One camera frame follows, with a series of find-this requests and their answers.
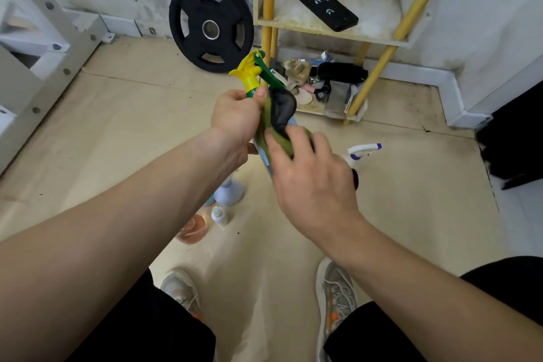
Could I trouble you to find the person's left hand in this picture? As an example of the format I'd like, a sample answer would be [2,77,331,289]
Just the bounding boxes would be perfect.
[210,87,269,170]

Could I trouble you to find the person's right hand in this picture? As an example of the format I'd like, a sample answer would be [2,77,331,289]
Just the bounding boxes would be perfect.
[264,124,362,249]

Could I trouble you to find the green microfibre cloth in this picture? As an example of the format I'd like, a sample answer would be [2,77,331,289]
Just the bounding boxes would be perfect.
[257,88,360,193]

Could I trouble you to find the clear bottle yellow green sprayer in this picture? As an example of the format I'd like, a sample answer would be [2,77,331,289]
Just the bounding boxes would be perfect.
[229,50,298,180]

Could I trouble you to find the round white bottle blue-tipped sprayer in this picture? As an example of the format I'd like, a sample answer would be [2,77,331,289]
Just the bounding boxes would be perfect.
[341,143,383,171]

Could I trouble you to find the pale blue bottle white sprayer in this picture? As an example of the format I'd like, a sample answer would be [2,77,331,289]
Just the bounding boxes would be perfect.
[213,174,245,207]

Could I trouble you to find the small white bottle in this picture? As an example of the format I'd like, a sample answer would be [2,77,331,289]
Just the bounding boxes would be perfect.
[210,205,230,226]

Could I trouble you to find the orange spray bottle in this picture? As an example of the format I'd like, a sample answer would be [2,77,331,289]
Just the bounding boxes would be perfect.
[175,214,209,245]

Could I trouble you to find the black phone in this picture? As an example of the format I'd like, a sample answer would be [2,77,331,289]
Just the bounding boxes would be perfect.
[298,0,360,33]

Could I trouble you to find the white shelf yellow poles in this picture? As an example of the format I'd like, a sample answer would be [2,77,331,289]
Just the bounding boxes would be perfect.
[253,0,463,126]

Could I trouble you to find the person's left forearm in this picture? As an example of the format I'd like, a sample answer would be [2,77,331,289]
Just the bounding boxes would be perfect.
[0,126,247,362]

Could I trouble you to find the person's right forearm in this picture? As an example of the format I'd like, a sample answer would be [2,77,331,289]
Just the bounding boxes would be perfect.
[326,215,543,362]

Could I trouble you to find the person's right grey shoe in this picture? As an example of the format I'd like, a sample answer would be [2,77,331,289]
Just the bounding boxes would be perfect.
[314,256,360,362]

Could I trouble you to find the person's grey shoe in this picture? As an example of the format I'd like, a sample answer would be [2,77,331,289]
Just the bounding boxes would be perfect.
[314,256,360,362]
[160,268,203,322]

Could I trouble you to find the person's left grey shoe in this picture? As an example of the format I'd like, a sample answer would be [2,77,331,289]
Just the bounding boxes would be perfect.
[160,268,203,322]

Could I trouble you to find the tan fuzzy glove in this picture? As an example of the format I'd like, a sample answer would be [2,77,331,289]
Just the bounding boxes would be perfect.
[283,58,311,86]

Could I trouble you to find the white plastic strip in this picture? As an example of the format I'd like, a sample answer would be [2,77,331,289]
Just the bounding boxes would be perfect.
[344,84,360,115]

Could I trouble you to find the black weight plate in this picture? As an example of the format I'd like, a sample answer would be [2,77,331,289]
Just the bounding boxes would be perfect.
[169,0,255,74]

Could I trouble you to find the black shorts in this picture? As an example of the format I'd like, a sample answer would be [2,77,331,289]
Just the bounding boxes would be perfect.
[67,255,543,362]

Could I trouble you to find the black ring grip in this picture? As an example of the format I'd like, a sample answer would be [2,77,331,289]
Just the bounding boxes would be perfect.
[314,80,333,104]

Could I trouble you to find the white metal rack frame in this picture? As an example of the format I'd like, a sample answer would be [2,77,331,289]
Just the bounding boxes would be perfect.
[0,0,116,176]

